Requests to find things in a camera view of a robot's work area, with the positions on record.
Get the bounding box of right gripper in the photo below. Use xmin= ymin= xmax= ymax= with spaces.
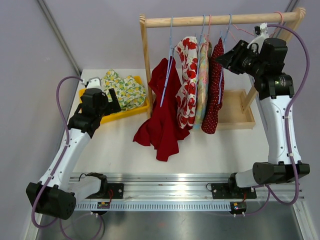
xmin=215 ymin=40 xmax=266 ymax=79

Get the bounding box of lemon print skirt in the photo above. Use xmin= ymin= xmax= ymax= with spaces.
xmin=103 ymin=69 xmax=147 ymax=112

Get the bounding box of dark red dotted skirt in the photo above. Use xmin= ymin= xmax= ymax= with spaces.
xmin=201 ymin=37 xmax=225 ymax=135

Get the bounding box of pastel floral skirt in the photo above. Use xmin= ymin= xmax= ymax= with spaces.
xmin=192 ymin=36 xmax=212 ymax=131

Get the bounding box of plain red skirt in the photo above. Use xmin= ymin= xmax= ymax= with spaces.
xmin=133 ymin=58 xmax=190 ymax=162

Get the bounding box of white red poppy skirt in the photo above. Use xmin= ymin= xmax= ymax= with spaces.
xmin=175 ymin=36 xmax=198 ymax=129

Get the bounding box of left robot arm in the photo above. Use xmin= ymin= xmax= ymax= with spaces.
xmin=26 ymin=88 xmax=121 ymax=220

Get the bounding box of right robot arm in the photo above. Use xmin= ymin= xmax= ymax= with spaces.
xmin=216 ymin=38 xmax=310 ymax=198

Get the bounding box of yellow plastic tray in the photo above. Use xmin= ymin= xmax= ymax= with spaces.
xmin=78 ymin=75 xmax=150 ymax=124

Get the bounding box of wooden clothes rack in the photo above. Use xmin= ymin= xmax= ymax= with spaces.
xmin=139 ymin=7 xmax=306 ymax=130

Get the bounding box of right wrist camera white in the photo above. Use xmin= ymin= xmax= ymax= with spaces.
xmin=247 ymin=22 xmax=270 ymax=49

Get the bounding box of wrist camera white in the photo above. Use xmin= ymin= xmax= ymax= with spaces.
xmin=82 ymin=76 xmax=103 ymax=90
xmin=247 ymin=22 xmax=270 ymax=49

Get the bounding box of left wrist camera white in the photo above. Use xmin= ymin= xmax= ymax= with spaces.
xmin=82 ymin=76 xmax=103 ymax=90

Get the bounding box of aluminium mounting rail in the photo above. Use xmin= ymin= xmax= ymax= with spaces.
xmin=32 ymin=172 xmax=306 ymax=212

